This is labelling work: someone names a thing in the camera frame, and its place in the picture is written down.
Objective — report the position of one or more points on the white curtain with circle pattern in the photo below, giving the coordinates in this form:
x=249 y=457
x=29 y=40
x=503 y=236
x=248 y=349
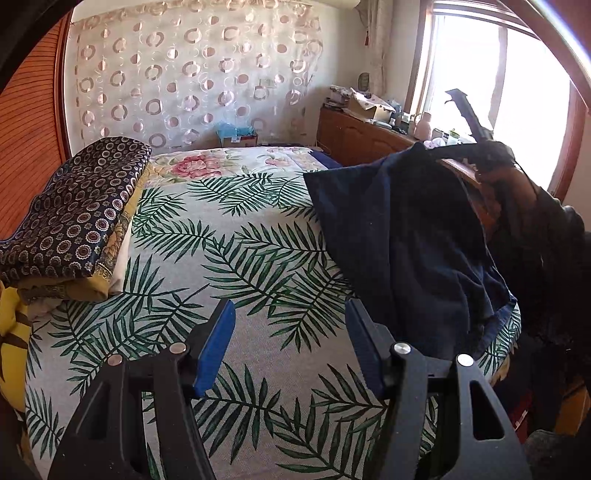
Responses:
x=184 y=69

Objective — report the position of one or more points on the pink bottle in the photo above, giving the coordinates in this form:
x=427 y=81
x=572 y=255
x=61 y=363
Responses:
x=424 y=127

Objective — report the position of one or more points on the person's right hand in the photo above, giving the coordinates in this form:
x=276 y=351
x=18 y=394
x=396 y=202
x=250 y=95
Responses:
x=508 y=184

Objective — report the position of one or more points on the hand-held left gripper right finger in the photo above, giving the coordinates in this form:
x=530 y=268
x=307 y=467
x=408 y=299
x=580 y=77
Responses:
x=364 y=355

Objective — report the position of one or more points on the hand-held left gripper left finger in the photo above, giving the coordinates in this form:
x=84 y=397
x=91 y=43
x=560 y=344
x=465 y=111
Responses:
x=214 y=350

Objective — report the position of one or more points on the window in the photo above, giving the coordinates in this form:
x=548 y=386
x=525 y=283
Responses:
x=531 y=92

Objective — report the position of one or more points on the folded dark circle-patterned cloth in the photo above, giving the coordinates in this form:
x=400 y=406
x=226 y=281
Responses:
x=78 y=207

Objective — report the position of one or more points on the open cardboard box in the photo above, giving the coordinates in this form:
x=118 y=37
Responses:
x=374 y=110

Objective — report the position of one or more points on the beige window curtain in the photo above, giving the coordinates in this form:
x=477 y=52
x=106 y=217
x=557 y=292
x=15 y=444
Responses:
x=383 y=46

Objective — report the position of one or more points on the wooden slatted wardrobe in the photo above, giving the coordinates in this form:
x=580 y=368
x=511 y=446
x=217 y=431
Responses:
x=32 y=138

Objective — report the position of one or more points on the wooden cabinet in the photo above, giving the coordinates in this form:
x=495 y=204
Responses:
x=355 y=138

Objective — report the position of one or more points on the small box with blue packs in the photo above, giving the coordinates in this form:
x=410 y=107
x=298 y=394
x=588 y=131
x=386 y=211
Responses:
x=235 y=136

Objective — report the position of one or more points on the navy blanket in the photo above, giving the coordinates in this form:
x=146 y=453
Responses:
x=330 y=159

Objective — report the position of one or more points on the yellow brown striped cloth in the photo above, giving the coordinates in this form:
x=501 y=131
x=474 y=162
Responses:
x=11 y=332

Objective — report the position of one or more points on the person's right forearm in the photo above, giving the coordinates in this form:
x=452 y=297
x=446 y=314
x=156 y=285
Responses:
x=554 y=258

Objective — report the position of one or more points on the folded white cloth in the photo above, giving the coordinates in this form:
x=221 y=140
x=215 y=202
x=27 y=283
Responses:
x=121 y=267

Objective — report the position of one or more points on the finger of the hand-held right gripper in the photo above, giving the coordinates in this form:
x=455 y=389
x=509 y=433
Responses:
x=468 y=115
x=457 y=148

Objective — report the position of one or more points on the floral blanket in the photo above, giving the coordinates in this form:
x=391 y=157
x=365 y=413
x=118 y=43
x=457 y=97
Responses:
x=198 y=166

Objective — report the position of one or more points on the navy t-shirt with orange print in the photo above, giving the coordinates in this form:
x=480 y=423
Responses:
x=406 y=240

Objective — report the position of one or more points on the palm leaf print bed sheet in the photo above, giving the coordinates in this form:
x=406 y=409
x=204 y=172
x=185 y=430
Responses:
x=258 y=258

